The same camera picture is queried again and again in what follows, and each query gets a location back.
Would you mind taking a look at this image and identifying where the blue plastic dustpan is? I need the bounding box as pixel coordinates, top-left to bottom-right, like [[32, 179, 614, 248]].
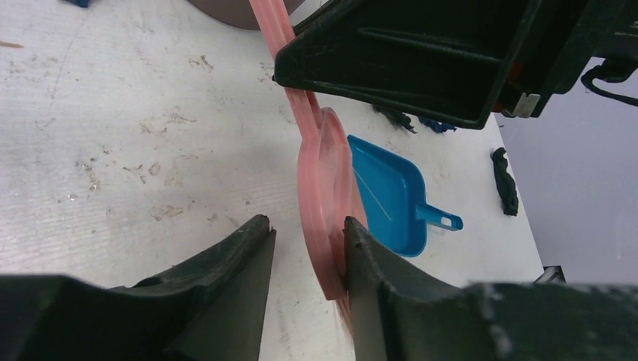
[[348, 135, 463, 257]]

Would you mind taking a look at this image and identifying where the small blue paper scrap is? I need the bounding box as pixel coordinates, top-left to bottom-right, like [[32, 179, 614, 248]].
[[418, 117, 457, 134]]

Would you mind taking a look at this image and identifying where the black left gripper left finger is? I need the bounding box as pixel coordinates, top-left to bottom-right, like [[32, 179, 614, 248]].
[[1, 215, 276, 360]]

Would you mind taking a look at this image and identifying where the dark paper scrap table edge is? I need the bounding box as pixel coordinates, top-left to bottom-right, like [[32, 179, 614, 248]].
[[491, 147, 519, 217]]

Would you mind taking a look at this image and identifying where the blue paper scrap near bin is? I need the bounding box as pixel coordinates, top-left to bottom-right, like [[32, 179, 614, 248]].
[[65, 0, 91, 8]]

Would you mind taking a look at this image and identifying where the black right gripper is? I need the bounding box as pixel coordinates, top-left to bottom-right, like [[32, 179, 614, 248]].
[[498, 1, 637, 118]]

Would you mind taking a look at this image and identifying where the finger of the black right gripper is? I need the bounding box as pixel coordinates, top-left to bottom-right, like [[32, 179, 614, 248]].
[[274, 0, 541, 129]]

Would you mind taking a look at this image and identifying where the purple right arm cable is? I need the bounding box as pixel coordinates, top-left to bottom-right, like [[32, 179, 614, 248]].
[[580, 59, 638, 108]]

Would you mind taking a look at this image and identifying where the pink hand brush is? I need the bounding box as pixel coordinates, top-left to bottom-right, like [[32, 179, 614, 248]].
[[248, 0, 369, 330]]

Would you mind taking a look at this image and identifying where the brown waste bin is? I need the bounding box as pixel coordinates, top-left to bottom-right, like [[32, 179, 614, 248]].
[[188, 0, 305, 30]]

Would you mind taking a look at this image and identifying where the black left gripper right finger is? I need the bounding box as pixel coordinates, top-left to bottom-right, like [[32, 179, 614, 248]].
[[344, 217, 637, 360]]

